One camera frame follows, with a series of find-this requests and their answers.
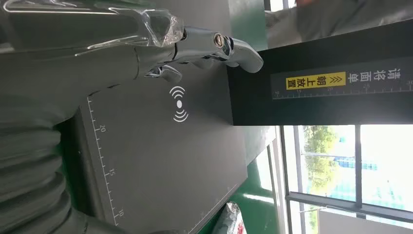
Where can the grey poly mailer package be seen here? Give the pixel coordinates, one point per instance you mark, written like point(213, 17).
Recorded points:
point(227, 221)

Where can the black inbound scanner machine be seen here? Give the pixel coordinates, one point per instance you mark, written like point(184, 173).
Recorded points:
point(161, 168)

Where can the green conveyor belt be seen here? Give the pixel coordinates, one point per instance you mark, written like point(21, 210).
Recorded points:
point(255, 213)

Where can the window with dark frame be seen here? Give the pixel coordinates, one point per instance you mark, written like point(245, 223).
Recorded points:
point(380, 161)

